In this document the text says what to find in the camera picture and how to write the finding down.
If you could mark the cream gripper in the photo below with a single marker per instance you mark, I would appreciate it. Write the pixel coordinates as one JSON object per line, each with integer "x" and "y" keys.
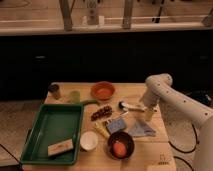
{"x": 149, "y": 112}

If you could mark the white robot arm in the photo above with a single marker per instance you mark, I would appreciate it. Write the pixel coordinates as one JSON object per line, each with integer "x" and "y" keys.
{"x": 159, "y": 87}

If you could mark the green plastic tray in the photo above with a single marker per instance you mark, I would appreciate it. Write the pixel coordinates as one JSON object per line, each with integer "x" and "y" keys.
{"x": 53, "y": 123}

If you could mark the blue cloth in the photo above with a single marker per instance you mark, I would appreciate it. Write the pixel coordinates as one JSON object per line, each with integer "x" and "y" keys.
{"x": 141, "y": 129}

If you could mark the silver fork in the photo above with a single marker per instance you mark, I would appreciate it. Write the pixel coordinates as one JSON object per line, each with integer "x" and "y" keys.
{"x": 116, "y": 117}

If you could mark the wooden table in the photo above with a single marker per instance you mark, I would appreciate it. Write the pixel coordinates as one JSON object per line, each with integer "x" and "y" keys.
{"x": 150, "y": 154}

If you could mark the dark bowl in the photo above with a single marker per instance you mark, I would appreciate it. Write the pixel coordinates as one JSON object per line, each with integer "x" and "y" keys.
{"x": 124, "y": 138}

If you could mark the blue sponge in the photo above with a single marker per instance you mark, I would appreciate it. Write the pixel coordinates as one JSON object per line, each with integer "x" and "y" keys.
{"x": 116, "y": 125}

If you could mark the brown grape bunch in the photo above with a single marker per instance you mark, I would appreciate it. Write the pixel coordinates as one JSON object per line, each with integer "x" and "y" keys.
{"x": 106, "y": 111}

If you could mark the orange ball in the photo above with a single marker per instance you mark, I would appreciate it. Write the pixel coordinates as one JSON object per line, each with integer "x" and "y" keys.
{"x": 119, "y": 149}

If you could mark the yellow banana toy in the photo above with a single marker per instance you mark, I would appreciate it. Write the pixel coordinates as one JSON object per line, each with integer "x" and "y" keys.
{"x": 99, "y": 127}

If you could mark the orange bowl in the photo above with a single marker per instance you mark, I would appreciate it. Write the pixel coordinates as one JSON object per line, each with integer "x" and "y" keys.
{"x": 102, "y": 90}

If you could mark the green cucumber toy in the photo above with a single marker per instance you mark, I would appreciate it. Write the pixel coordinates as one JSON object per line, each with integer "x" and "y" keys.
{"x": 87, "y": 102}

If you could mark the white cup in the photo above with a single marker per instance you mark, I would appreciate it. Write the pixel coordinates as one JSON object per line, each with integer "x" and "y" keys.
{"x": 89, "y": 140}

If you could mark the green cup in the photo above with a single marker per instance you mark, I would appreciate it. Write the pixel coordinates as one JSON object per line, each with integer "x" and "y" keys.
{"x": 74, "y": 96}

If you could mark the wooden block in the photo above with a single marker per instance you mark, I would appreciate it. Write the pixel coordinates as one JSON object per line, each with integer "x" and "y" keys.
{"x": 60, "y": 147}

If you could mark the dark brown cup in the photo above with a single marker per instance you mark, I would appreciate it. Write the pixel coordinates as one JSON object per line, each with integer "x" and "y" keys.
{"x": 54, "y": 90}

